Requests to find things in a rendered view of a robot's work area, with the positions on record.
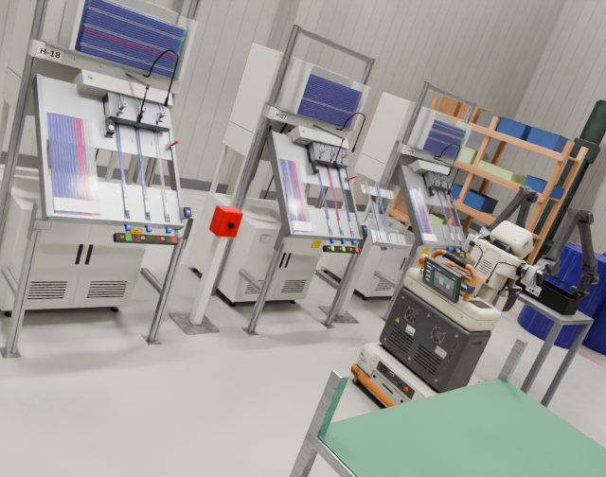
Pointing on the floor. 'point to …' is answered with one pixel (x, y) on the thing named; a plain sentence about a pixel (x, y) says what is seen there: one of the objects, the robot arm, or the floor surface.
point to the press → (597, 122)
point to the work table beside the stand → (553, 344)
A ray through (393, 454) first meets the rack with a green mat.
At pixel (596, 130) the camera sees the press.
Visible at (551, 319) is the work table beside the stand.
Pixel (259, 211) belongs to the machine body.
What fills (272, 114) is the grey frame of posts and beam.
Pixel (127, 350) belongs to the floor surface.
